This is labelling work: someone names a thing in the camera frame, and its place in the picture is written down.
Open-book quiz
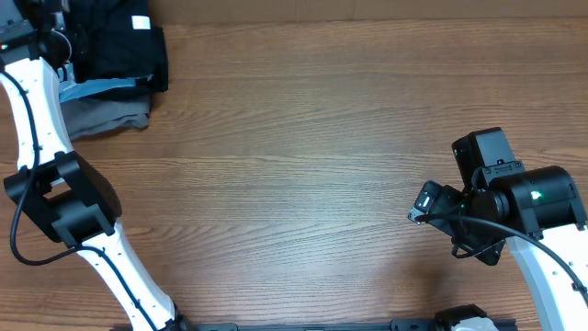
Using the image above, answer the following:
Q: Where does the black t-shirt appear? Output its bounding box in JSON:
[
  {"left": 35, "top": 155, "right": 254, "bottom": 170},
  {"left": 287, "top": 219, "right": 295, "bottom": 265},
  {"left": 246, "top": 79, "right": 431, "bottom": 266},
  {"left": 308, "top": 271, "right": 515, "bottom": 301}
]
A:
[{"left": 65, "top": 0, "right": 168, "bottom": 83}]

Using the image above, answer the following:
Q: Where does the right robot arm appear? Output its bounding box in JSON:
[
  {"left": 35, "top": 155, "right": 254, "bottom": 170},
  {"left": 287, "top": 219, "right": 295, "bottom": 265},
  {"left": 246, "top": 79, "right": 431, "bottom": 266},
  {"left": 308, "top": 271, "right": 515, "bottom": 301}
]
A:
[{"left": 408, "top": 128, "right": 587, "bottom": 330}]

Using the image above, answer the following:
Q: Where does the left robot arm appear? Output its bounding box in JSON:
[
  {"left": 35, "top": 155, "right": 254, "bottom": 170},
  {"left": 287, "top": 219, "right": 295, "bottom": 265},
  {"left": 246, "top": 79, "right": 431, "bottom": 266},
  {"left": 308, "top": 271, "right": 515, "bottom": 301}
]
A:
[{"left": 1, "top": 1, "right": 192, "bottom": 331}]

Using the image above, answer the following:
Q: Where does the black folded garment in stack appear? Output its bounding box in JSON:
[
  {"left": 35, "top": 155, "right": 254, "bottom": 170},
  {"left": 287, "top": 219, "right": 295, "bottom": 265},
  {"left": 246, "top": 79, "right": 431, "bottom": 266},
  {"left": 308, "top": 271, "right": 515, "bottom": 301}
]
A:
[{"left": 90, "top": 26, "right": 169, "bottom": 96}]

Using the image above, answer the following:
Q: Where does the light blue printed t-shirt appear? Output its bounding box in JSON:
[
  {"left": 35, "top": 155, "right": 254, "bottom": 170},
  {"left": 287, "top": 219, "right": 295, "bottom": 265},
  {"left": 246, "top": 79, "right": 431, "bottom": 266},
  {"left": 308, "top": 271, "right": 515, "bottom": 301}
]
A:
[{"left": 57, "top": 63, "right": 153, "bottom": 103}]

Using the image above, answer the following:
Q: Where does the grey folded garment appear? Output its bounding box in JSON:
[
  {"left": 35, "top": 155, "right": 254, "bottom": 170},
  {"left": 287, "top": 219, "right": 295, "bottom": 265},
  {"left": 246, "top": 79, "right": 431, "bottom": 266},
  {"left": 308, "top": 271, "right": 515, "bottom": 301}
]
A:
[{"left": 61, "top": 96, "right": 151, "bottom": 141}]

